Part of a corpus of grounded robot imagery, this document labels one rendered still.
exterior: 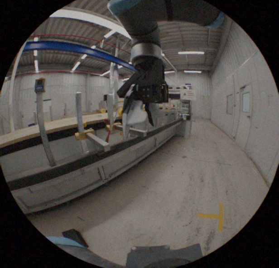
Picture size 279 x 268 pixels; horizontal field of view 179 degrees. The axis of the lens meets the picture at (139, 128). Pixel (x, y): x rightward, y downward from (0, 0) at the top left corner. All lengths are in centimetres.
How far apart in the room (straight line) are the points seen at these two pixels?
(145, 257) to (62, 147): 86
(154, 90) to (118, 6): 21
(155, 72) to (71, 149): 82
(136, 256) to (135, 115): 46
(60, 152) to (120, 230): 89
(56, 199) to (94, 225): 48
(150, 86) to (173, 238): 111
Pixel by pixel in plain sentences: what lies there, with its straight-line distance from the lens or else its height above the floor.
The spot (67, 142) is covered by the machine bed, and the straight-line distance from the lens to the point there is 85.
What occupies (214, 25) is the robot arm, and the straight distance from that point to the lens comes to 26.
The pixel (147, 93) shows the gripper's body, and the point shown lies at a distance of 22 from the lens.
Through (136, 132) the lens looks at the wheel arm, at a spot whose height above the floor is 85.
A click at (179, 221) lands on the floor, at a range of 111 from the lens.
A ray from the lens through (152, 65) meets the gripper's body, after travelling 24.
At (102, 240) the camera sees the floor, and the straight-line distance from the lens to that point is 106.
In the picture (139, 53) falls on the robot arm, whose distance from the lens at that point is 24.
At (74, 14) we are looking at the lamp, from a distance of 159.
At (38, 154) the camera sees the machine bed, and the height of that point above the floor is 73.
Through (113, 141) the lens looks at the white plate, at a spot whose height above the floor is 74.
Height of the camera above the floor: 101
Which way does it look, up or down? 15 degrees down
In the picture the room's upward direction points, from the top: straight up
